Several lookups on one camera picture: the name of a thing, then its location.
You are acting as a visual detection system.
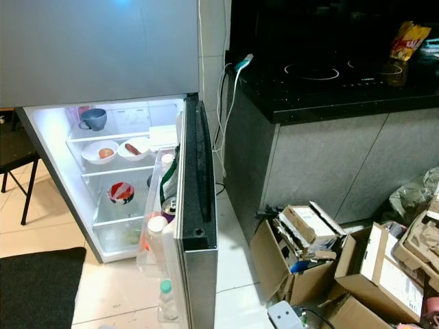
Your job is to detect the dark blue cup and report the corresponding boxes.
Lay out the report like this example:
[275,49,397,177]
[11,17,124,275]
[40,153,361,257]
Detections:
[78,108,108,132]

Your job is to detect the grey fridge lower door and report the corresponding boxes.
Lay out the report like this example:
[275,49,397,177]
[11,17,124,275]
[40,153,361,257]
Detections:
[141,93,219,329]

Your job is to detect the white bowl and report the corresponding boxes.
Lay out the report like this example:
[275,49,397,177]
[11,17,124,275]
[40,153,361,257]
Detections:
[81,140,119,166]
[117,136,152,161]

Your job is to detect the plain cardboard box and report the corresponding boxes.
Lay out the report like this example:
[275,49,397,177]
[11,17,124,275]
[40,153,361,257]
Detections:
[319,291,371,329]

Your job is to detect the white plastic container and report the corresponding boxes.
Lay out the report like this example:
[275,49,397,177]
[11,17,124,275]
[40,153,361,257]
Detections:
[148,123,179,150]

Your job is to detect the black induction hob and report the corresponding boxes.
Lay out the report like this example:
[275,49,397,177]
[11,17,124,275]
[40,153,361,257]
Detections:
[281,55,405,86]

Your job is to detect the black folding chair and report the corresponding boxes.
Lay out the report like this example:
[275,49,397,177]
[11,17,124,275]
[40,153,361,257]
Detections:
[0,110,40,227]

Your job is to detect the green snack bag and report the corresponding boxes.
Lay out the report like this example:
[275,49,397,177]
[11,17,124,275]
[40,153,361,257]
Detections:
[158,147,180,203]

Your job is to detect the black kitchen counter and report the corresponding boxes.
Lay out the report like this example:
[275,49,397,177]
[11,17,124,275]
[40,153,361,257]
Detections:
[223,0,439,241]

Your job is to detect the cardboard box white label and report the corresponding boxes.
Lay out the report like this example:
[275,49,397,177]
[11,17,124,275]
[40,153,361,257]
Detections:
[333,223,426,324]

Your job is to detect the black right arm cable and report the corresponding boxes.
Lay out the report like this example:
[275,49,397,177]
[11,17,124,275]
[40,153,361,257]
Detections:
[298,305,337,329]

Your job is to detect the clear bottle white cap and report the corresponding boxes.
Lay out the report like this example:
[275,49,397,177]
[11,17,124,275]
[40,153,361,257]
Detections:
[145,214,174,278]

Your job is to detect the green vegetables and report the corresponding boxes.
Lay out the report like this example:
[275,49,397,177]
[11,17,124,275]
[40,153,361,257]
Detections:
[117,226,145,249]

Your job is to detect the purple topped drink can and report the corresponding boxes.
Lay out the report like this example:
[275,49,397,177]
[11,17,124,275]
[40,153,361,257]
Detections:
[160,197,179,221]

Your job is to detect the blue tool handle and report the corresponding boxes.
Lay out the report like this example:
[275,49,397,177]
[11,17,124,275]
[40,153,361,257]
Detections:
[289,259,313,273]

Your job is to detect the yellow snack bag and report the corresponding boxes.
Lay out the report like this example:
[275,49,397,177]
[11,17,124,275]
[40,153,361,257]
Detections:
[390,21,431,62]

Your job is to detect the glass fridge shelf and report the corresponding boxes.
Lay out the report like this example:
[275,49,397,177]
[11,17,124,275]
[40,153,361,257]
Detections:
[67,130,152,143]
[93,214,152,228]
[81,163,158,178]

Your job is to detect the grey fridge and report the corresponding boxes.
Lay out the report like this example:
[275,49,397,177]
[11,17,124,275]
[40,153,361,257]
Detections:
[0,0,206,265]

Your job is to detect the white teal charger cable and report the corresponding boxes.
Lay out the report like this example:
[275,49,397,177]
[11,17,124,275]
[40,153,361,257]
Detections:
[209,53,254,179]

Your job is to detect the orange plastic thing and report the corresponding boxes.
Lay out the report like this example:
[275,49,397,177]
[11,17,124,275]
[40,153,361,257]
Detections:
[139,230,152,253]

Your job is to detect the black floor mat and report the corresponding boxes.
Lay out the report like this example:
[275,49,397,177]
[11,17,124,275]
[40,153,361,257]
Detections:
[0,247,87,329]

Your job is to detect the grey plastic bag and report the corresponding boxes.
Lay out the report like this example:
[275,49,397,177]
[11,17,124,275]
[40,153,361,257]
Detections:
[388,168,439,223]

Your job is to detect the small bottle green cap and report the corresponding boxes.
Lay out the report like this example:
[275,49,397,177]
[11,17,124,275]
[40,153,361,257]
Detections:
[156,278,179,323]

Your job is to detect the open cardboard box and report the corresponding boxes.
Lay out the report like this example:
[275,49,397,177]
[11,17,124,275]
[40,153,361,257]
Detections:
[249,202,351,306]

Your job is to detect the wrapped bowl red food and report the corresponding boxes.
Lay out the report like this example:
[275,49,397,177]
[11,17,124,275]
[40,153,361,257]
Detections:
[107,181,136,206]

